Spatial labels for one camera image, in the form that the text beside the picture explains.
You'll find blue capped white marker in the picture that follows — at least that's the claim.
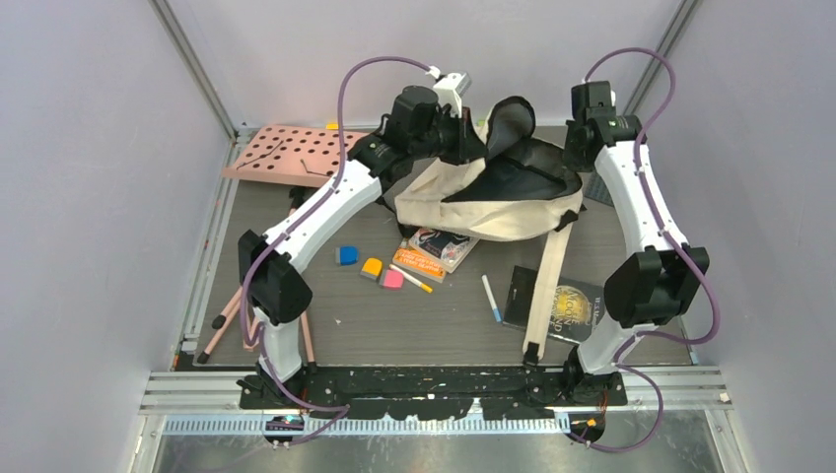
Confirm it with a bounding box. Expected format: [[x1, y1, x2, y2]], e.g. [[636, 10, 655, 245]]
[[481, 274, 503, 323]]

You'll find cream canvas backpack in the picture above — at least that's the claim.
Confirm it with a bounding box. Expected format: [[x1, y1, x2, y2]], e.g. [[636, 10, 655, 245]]
[[394, 96, 583, 366]]

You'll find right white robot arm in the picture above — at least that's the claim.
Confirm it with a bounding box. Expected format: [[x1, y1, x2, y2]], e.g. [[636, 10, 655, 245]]
[[562, 81, 710, 405]]

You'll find black moon cover book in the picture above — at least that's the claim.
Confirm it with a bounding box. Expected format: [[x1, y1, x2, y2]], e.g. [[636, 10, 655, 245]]
[[502, 266, 605, 345]]

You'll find orange paperback book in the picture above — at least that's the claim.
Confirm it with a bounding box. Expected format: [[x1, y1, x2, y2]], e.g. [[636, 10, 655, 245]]
[[392, 239, 448, 283]]

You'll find blue eraser block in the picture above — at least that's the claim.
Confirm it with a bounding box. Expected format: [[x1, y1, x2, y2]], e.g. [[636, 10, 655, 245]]
[[335, 245, 360, 266]]

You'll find pink perforated stand board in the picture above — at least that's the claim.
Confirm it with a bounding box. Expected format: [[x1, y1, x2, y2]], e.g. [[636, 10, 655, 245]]
[[222, 124, 340, 188]]

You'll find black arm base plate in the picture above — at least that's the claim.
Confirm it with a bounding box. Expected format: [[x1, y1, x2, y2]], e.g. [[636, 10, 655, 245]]
[[237, 366, 627, 421]]

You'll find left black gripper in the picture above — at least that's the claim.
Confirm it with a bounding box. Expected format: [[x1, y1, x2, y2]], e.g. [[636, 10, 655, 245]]
[[411, 106, 488, 167]]

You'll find dark grey studded baseplate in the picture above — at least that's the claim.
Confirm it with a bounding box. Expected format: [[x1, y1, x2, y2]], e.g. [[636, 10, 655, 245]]
[[584, 171, 613, 207]]

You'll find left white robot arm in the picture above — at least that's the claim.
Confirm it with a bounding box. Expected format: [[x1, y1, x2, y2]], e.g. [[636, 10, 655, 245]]
[[239, 73, 486, 408]]

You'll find Little Women floral book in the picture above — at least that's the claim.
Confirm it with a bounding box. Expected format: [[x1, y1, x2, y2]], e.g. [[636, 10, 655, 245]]
[[407, 229, 480, 273]]

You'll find yellow capped white marker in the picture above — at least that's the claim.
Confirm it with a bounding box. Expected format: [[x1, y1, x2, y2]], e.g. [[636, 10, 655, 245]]
[[389, 264, 433, 294]]

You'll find orange eraser block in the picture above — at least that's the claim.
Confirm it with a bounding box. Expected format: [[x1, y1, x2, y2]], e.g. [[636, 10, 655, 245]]
[[360, 257, 383, 281]]

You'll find pink eraser block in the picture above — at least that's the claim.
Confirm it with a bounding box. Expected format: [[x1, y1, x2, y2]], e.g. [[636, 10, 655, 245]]
[[378, 269, 404, 290]]

